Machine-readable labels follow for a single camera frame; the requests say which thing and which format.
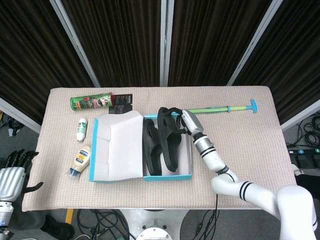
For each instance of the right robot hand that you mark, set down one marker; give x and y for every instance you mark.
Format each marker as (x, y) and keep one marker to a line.
(192, 123)

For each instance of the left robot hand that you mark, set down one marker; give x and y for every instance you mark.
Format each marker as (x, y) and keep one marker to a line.
(10, 181)

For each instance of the black slipper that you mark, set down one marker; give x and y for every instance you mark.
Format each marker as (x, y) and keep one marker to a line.
(150, 140)
(170, 150)

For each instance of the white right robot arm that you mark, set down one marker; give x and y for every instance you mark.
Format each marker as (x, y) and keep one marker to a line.
(212, 157)

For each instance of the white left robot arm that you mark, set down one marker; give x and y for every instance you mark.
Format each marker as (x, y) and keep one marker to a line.
(5, 213)

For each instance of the light blue shoe box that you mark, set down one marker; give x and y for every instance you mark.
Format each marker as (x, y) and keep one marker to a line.
(120, 150)

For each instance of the green blue water pump toy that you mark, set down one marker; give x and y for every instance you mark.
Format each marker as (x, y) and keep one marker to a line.
(215, 108)

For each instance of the black red snack packet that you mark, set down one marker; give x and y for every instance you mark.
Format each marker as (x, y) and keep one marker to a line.
(122, 100)

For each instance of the mayonnaise squeeze bottle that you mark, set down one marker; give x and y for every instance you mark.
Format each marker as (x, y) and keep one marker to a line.
(81, 160)

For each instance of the beige woven table cloth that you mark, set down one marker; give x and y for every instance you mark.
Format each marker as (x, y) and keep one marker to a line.
(160, 195)

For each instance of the dark brown pleated curtain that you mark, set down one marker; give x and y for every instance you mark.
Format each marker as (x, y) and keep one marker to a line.
(295, 50)
(120, 37)
(30, 50)
(212, 37)

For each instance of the small white green bottle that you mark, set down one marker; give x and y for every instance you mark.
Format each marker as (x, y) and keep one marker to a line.
(82, 127)

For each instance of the green chips can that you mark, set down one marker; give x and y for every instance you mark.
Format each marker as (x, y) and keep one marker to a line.
(85, 102)

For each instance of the black foot pedal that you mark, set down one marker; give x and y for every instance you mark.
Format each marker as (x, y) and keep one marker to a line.
(307, 161)

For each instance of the black trouser leg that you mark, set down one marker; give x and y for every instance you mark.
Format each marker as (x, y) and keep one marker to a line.
(311, 180)

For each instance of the grey metal frame post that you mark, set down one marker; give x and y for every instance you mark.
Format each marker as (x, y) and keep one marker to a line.
(20, 115)
(255, 42)
(300, 116)
(75, 42)
(167, 37)

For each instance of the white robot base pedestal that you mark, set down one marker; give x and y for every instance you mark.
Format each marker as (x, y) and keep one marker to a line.
(155, 225)

